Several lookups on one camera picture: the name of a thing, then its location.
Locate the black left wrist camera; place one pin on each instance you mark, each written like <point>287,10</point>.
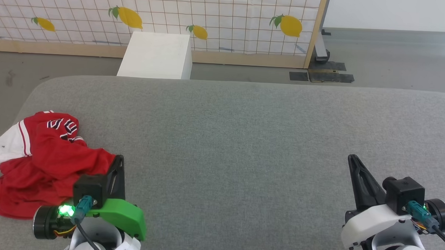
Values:
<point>89,188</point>

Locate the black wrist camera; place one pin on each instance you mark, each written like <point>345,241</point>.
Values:
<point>405,193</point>
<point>89,188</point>

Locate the white box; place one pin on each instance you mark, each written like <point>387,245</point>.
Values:
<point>156,54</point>

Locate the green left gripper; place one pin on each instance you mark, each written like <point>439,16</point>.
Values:
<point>123,212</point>

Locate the large black floor patch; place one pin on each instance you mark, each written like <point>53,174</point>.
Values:
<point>331,76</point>

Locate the small black floor patch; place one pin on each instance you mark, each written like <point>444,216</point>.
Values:
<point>298,76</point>

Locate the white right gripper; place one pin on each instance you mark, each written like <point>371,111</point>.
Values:
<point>368,223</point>

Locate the lemon-patterned grid screen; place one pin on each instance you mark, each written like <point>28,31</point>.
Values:
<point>248,59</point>

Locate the grey metal stand foot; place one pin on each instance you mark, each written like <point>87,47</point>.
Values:
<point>321,50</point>

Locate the red and white jersey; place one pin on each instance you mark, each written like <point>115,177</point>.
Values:
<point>55,159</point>

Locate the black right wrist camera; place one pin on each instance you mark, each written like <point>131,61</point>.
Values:
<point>405,193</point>

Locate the lemon print grid panel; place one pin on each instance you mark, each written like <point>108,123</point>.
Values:
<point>230,27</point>

